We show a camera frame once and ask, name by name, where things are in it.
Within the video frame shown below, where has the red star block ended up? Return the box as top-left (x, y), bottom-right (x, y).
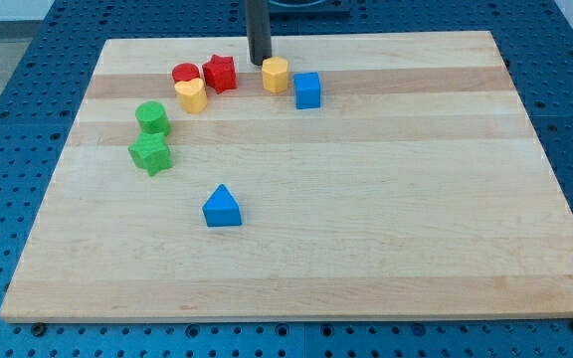
top-left (202, 55), bottom-right (238, 93)

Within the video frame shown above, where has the green cylinder block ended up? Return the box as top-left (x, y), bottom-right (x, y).
top-left (135, 100), bottom-right (171, 136)

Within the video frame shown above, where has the yellow hexagon block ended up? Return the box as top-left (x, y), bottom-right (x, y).
top-left (262, 57), bottom-right (288, 93)

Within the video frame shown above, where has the red cylinder block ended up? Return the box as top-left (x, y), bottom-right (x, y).
top-left (171, 63), bottom-right (201, 83)

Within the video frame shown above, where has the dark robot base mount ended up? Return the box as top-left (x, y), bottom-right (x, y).
top-left (269, 0), bottom-right (351, 16)

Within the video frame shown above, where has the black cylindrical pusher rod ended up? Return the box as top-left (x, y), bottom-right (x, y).
top-left (245, 0), bottom-right (273, 66)

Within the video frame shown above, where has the green star block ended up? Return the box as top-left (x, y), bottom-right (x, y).
top-left (128, 132), bottom-right (173, 176)

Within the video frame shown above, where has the yellow heart block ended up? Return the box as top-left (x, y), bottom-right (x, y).
top-left (174, 78), bottom-right (208, 113)

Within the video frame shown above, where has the blue cube block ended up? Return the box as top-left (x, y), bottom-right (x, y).
top-left (293, 73), bottom-right (321, 109)

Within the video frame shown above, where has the light wooden board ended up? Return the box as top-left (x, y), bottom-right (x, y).
top-left (0, 31), bottom-right (573, 323)

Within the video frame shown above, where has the blue triangle block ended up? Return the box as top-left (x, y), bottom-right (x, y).
top-left (202, 184), bottom-right (242, 227)

